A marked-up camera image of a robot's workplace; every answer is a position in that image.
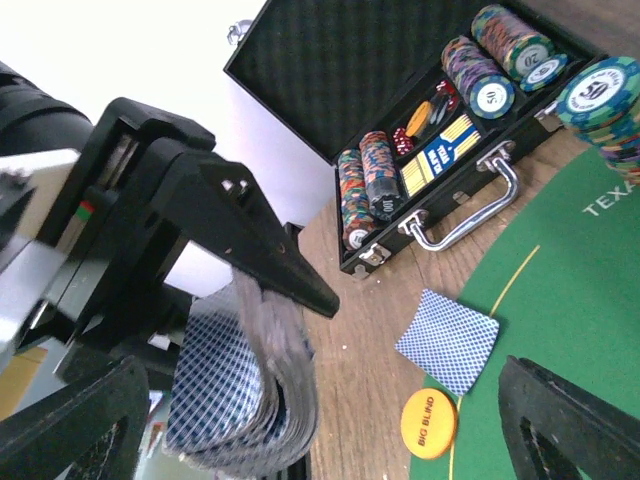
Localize round green poker mat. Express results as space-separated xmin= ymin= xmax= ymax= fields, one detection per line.
xmin=410 ymin=149 xmax=639 ymax=479

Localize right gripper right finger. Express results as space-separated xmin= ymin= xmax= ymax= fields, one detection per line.
xmin=498 ymin=356 xmax=639 ymax=479

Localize red dice in case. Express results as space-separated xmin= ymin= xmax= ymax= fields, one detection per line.
xmin=392 ymin=127 xmax=414 ymax=156

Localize black poker set case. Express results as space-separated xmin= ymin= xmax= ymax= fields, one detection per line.
xmin=225 ymin=1 xmax=604 ymax=278

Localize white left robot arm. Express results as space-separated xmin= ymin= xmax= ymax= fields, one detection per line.
xmin=1 ymin=66 xmax=340 ymax=361

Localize poker chip stack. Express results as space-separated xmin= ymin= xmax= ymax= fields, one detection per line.
xmin=556 ymin=56 xmax=639 ymax=185

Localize orange button in case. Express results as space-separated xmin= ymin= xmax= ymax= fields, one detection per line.
xmin=405 ymin=100 xmax=433 ymax=137

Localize deck of grey cards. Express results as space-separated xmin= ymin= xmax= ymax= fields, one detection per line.
xmin=163 ymin=271 xmax=319 ymax=479

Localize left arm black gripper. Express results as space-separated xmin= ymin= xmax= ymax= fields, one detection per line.
xmin=18 ymin=97 xmax=340 ymax=352

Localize chrome case handle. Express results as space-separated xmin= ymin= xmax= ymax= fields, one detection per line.
xmin=398 ymin=139 xmax=521 ymax=252

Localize dealt blue patterned card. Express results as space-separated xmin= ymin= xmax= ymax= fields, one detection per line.
xmin=395 ymin=289 xmax=500 ymax=396

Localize blue card deck box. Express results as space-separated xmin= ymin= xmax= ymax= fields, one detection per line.
xmin=400 ymin=114 xmax=482 ymax=198

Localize stack of poker chips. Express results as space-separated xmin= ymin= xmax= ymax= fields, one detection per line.
xmin=471 ymin=4 xmax=569 ymax=92

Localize chip row in case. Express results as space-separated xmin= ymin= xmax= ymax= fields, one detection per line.
xmin=359 ymin=131 xmax=403 ymax=221
xmin=441 ymin=35 xmax=515 ymax=120
xmin=337 ymin=149 xmax=375 ymax=250

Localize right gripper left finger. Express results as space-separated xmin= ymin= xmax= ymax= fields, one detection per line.
xmin=1 ymin=357 xmax=149 ymax=479

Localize orange big blind button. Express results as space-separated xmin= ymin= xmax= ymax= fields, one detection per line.
xmin=400 ymin=388 xmax=458 ymax=460

